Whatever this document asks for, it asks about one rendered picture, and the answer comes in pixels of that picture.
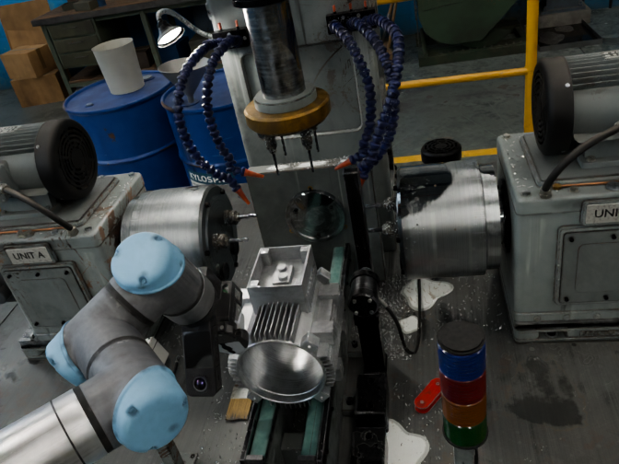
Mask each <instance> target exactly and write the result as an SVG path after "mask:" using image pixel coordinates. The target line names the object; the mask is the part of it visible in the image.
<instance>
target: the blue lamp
mask: <svg viewBox="0 0 619 464"><path fill-rule="evenodd" d="M485 360H486V359H485V345H484V346H483V348H482V349H481V350H479V351H478V352H476V353H475V354H470V355H465V356H458V355H453V354H449V353H448V352H446V351H444V350H443V349H442V348H441V347H440V346H439V345H438V366H439V369H440V371H441V372H442V373H443V374H444V375H445V376H446V377H448V378H450V379H453V380H456V381H471V380H474V379H477V378H478V377H480V376H481V375H482V374H483V373H484V371H485V367H486V361H485Z"/></svg>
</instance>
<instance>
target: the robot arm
mask: <svg viewBox="0 0 619 464"><path fill-rule="evenodd" d="M111 272H112V275H113V277H112V278H111V279H110V280H109V282H108V283H107V284H106V285H105V286H104V287H103V288H102V289H101V290H100V291H99V292H98V293H97V294H96V295H95V296H94V297H93V298H92V299H91V300H90V301H89V302H88V303H87V304H86V305H85V306H84V307H83V308H82V309H81V310H80V311H79V312H78V313H77V314H76V315H75V316H74V317H73V318H72V319H71V320H68V321H67V322H66V323H65V324H64V325H63V327H62V328H61V330H60V331H59V332H58V333H57V335H56V336H55V337H54V338H53V339H52V340H51V341H50V342H49V343H48V345H47V347H46V351H45V353H46V357H47V359H48V361H49V363H50V364H51V365H52V366H53V367H54V368H55V370H56V371H57V372H58V373H59V374H60V375H61V376H62V377H63V378H65V379H66V380H67V381H69V382H70V383H72V384H73V385H75V386H76V387H75V388H73V389H70V390H68V391H67V392H66V393H64V394H62V395H60V396H59V397H57V398H55V399H53V400H51V401H49V402H47V403H46V404H44V405H42V406H40V408H38V409H36V410H34V411H33V412H30V413H29V414H27V415H25V416H23V417H22V418H20V419H18V420H16V421H15V422H13V423H11V424H10V425H8V426H6V427H4V428H3V429H1V430H0V464H93V463H94V462H96V461H98V460H99V459H101V458H103V457H104V456H106V455H107V454H108V453H111V452H112V451H113V450H115V449H116V448H118V447H120V446H122V445H124V446H125V447H127V448H128V449H130V450H132V451H134V452H139V453H145V452H147V451H148V450H151V449H159V448H161V447H163V446H165V445H166V444H168V443H169V442H170V441H171V440H173V439H174V438H175V437H176V436H177V434H178V433H179V432H180V431H181V429H182V427H183V426H184V424H185V422H186V419H187V416H188V411H189V405H188V400H187V396H186V394H185V393H184V391H183V390H182V388H181V386H180V385H179V383H178V382H177V379H176V377H175V375H174V374H173V373H172V371H171V370H170V369H169V368H167V367H166V366H165V365H164V364H163V363H162V361H161V360H160V359H159V357H158V356H157V354H156V353H155V352H154V351H153V349H152V348H151V347H150V345H149V344H148V343H147V341H146V340H145V338H144V337H143V335H144V334H145V333H146V332H147V331H148V330H149V329H150V328H151V327H152V326H153V325H154V324H155V322H156V321H157V320H158V319H159V318H160V317H161V315H162V314H163V315H164V316H165V317H167V318H168V319H170V320H172V321H173V322H175V323H177V324H179V325H181V334H182V344H183V355H184V365H185V376H186V386H187V393H188V395H189V396H191V397H214V396H215V395H216V394H217V393H218V391H219V390H221V389H222V378H221V367H220V357H219V352H222V353H227V354H239V353H241V352H243V351H244V350H246V349H247V347H248V344H249V333H248V332H247V331H246V330H245V318H244V315H243V314H242V313H240V314H239V319H238V321H236V320H235V317H236V308H237V304H238V305H239V306H240V307H242V298H243V292H242V291H241V290H240V289H239V288H238V287H237V286H236V285H235V284H234V283H233V281H225V282H222V281H220V280H219V279H218V278H217V277H216V275H215V274H214V273H213V272H212V271H211V270H210V269H209V268H208V267H199V268H196V267H195V266H194V265H193V264H192V263H191V262H190V261H189V260H188V259H187V258H186V257H185V256H184V255H183V253H182V252H181V250H180V249H179V248H178V247H177V246H175V245H173V244H171V243H170V242H169V241H168V240H167V239H165V238H163V237H162V236H161V235H159V234H156V233H153V232H141V233H136V234H134V235H131V236H130V237H129V238H127V239H125V240H124V241H123V242H122V243H121V244H120V245H119V246H118V248H117V249H116V252H115V254H114V256H113V258H112V259H111ZM226 285H228V286H229V290H228V292H227V291H226V290H225V289H223V287H224V288H226ZM235 289H236V290H237V291H238V292H239V300H238V299H237V298H236V297H235ZM235 301H236V302H235Z"/></svg>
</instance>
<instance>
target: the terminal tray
mask: <svg viewBox="0 0 619 464"><path fill-rule="evenodd" d="M303 247H306V249H302V248H303ZM264 249H267V251H266V252H263V250H264ZM316 274H317V267H316V262H315V260H314V256H313V252H312V247H311V245H298V246H284V247H271V248H260V250H259V253H258V256H257V259H256V262H255V264H254V267H253V269H252V272H251V277H250V280H249V282H248V285H247V287H246V288H247V291H248V295H249V298H250V301H251V305H252V309H253V312H254V315H255V316H256V313H257V309H258V306H260V307H261V310H262V307H263V304H264V305H265V308H266V307H267V304H268V303H269V305H270V307H271V306H272V304H273V302H274V306H275V307H276V304H277V302H278V303H279V306H280V308H281V306H282V302H284V304H285V308H286V305H287V302H288V303H289V305H290V308H292V304H293V303H294V305H295V308H296V309H297V308H298V304H299V306H300V310H301V311H303V312H305V313H307V314H309V312H311V307H312V304H311V303H313V299H312V298H314V295H315V291H314V290H316V287H315V285H317V283H316V282H318V280H317V275H316ZM296 279H298V282H296V283H295V282H294V280H296ZM252 282H256V284H251V283H252Z"/></svg>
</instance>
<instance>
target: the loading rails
mask: <svg viewBox="0 0 619 464"><path fill-rule="evenodd" d="M330 273H331V279H330V281H329V283H338V284H339V285H340V286H341V290H343V292H342V293H344V297H345V312H344V318H343V320H346V323H347V328H348V335H347V341H346V342H340V349H339V356H338V357H342V361H343V366H344V374H343V380H342V381H335V382H334V385H333V387H331V393H330V397H329V398H328V399H327V400H325V401H324V402H320V401H318V400H316V399H314V398H312V399H311V403H310V406H309V407H308V413H307V419H306V424H305V431H304V433H291V429H292V424H293V419H294V414H295V409H296V408H295V405H294V403H293V405H292V409H290V406H289V404H287V408H286V406H285V404H284V403H283V407H282V408H281V407H280V404H279V403H278V404H277V407H275V405H274V402H273V405H272V406H271V405H270V402H269V400H265V399H261V400H260V401H259V402H258V403H256V402H254V403H253V407H252V411H251V417H250V420H249V424H248V428H247V432H246V435H245V439H244V443H243V446H242V450H241V453H240V457H239V463H240V464H338V458H339V448H340V439H341V430H342V420H343V416H355V402H356V395H345V384H346V375H347V366H348V357H349V358H355V357H363V354H362V350H361V344H360V340H350V338H351V329H352V319H353V313H352V312H351V311H350V310H349V308H348V305H347V303H348V297H349V295H350V291H351V288H350V279H351V276H352V274H353V273H354V266H353V261H352V255H351V250H350V244H349V243H345V247H335V248H333V259H332V265H331V270H330Z"/></svg>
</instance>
